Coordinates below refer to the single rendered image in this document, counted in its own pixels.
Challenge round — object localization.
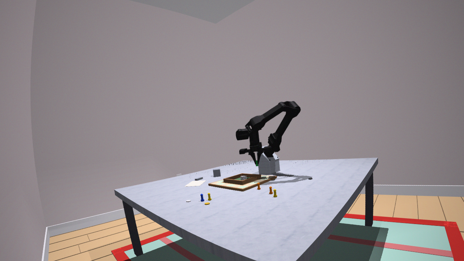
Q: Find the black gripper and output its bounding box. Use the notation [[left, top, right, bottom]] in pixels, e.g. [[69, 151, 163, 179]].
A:
[[239, 138, 272, 165]]

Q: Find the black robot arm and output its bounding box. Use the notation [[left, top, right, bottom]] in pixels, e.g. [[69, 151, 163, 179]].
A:
[[236, 101, 301, 158]]

